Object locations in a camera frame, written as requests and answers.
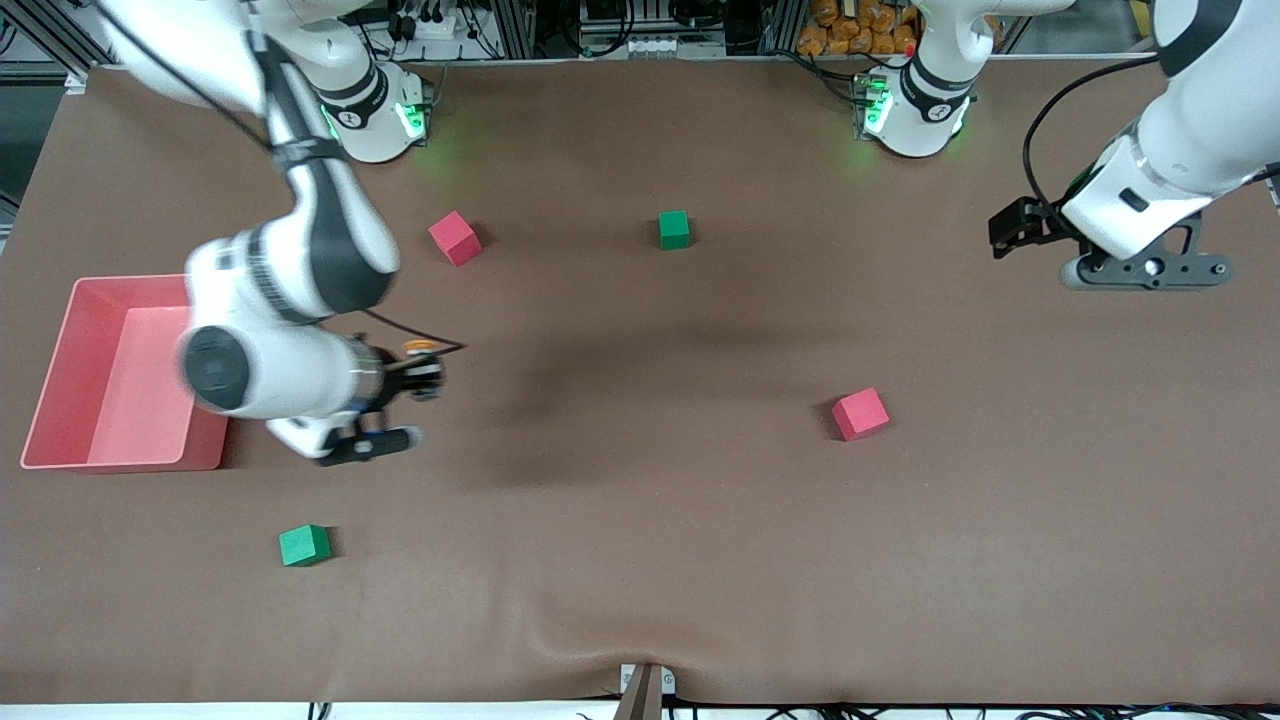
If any aluminium frame profile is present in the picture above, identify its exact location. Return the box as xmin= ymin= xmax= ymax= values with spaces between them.
xmin=0 ymin=0 xmax=93 ymax=96

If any aluminium frame post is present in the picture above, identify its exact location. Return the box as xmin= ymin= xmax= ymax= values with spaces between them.
xmin=765 ymin=0 xmax=801 ymax=53
xmin=497 ymin=0 xmax=536 ymax=59

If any pink cube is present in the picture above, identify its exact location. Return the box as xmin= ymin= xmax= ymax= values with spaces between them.
xmin=428 ymin=210 xmax=484 ymax=267
xmin=831 ymin=387 xmax=891 ymax=442

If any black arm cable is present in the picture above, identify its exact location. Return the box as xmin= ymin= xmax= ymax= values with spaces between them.
xmin=100 ymin=0 xmax=468 ymax=353
xmin=1022 ymin=55 xmax=1161 ymax=216

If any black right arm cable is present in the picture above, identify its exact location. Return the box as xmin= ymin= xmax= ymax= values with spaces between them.
xmin=100 ymin=0 xmax=468 ymax=353

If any pink plastic bin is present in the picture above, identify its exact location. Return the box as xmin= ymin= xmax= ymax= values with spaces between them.
xmin=20 ymin=275 xmax=229 ymax=473

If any orange snack bag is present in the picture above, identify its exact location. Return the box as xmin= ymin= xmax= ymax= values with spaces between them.
xmin=797 ymin=0 xmax=921 ymax=57

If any white power strip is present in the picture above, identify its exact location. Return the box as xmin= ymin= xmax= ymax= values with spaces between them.
xmin=395 ymin=10 xmax=461 ymax=41

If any brown table mat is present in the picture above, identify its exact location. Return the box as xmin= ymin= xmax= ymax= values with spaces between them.
xmin=0 ymin=55 xmax=1280 ymax=706

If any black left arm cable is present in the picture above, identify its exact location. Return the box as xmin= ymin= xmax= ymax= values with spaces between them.
xmin=1022 ymin=55 xmax=1161 ymax=216

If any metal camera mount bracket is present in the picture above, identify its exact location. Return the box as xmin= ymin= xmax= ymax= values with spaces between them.
xmin=612 ymin=663 xmax=677 ymax=720

